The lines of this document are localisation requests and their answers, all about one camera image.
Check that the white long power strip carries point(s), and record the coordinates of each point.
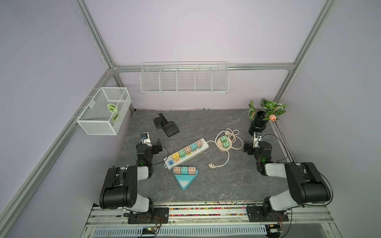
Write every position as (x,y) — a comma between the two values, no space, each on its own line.
(187,153)

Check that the teal plug adapter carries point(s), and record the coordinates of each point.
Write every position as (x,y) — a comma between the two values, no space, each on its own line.
(184,170)

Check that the black vase with plant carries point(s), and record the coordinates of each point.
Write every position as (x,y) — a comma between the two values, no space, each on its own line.
(270,111)

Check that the white wall plug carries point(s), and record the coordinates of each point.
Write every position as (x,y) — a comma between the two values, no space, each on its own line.
(212,166)

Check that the white mesh basket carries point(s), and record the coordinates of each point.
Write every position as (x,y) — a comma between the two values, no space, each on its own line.
(96,119)

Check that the black round container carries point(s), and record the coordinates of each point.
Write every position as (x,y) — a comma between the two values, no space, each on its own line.
(158,122)

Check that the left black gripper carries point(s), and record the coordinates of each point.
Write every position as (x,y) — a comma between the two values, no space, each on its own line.
(156,150)

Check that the yellow plug adapter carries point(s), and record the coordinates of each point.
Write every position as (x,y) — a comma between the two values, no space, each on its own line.
(176,157)

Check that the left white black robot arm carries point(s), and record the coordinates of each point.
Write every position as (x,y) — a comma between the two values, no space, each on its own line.
(120,187)

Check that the teal triangular power strip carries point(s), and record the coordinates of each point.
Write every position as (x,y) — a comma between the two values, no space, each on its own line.
(184,181)

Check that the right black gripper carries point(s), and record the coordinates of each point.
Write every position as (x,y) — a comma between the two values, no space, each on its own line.
(250,148)

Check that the white wire wall shelf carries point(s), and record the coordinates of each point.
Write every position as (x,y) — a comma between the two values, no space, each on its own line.
(184,77)

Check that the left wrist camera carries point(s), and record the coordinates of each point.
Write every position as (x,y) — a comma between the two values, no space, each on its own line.
(145,137)

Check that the green leaf in basket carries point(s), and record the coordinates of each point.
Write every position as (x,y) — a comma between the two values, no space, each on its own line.
(112,108)

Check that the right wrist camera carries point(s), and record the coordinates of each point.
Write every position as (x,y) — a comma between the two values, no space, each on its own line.
(257,138)

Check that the black slotted scoop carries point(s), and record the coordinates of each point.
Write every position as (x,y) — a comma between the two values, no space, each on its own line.
(170,128)

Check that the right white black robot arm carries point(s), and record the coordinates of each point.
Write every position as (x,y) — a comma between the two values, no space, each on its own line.
(306,185)

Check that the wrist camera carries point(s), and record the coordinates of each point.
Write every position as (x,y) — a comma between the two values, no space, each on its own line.
(145,137)
(257,138)

